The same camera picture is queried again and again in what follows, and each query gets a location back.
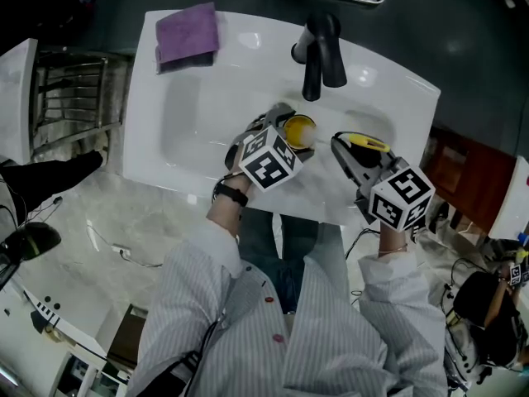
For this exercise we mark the striped white shirt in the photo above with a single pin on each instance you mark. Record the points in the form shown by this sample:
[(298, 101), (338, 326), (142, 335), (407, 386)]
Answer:
[(339, 337)]

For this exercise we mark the steel rack stand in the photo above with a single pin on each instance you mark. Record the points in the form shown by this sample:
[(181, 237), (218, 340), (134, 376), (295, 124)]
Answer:
[(82, 110)]

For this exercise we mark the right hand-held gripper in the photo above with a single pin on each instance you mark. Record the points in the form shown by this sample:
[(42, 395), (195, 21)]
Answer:
[(401, 201)]

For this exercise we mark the brown wooden cabinet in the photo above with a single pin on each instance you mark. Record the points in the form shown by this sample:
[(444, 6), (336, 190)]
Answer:
[(467, 172)]

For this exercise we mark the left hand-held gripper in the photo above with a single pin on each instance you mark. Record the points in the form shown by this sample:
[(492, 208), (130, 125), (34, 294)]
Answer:
[(268, 164)]

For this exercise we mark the white cabinet black marks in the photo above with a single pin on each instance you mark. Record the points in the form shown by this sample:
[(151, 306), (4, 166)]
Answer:
[(25, 337)]

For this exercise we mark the blue jeans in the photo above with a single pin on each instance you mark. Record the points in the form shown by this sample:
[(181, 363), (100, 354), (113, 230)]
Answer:
[(285, 259)]

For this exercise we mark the white sink on steel rack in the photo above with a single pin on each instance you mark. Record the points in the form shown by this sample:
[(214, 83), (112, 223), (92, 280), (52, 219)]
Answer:
[(16, 97)]

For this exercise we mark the black faucet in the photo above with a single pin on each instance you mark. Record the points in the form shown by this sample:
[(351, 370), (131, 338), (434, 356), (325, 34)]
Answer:
[(314, 68)]

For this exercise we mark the person's right forearm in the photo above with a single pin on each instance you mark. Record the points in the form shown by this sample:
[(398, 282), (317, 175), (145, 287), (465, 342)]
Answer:
[(392, 238)]

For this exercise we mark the black wristwatch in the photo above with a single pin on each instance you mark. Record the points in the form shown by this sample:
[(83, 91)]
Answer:
[(233, 194)]

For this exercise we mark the purple cloth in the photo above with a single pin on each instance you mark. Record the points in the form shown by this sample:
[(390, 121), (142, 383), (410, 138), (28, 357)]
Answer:
[(186, 31)]

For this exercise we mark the person's left forearm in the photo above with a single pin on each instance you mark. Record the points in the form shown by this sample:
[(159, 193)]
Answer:
[(225, 219)]

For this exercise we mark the white sink on wooden cabinet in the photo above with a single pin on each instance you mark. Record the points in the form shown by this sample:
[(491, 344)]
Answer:
[(512, 205)]

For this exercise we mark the white ceramic sink basin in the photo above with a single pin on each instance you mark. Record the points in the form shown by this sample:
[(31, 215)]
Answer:
[(186, 139)]

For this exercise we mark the black case green stripe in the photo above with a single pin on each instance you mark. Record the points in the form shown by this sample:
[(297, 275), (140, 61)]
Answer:
[(33, 242)]

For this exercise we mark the white power strip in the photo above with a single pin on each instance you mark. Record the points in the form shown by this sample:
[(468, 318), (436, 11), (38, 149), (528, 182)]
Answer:
[(122, 249)]

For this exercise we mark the large black cabinet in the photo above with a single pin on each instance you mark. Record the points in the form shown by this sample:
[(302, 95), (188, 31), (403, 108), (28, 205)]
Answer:
[(37, 2)]

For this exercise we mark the white crumpled sheet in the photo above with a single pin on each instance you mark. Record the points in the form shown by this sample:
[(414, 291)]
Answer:
[(450, 242)]

